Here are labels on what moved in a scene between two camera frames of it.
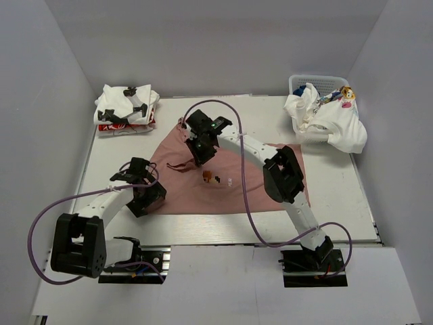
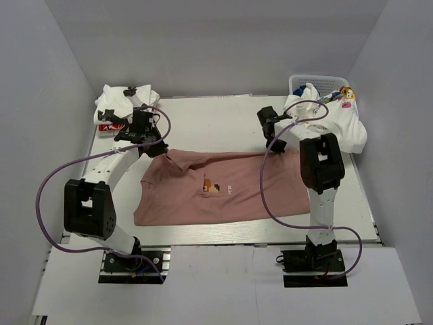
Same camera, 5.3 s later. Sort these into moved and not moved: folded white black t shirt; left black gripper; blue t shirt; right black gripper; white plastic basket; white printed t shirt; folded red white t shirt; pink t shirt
Moved: right black gripper; left black gripper; pink t shirt
Not moved: white plastic basket; folded white black t shirt; white printed t shirt; folded red white t shirt; blue t shirt
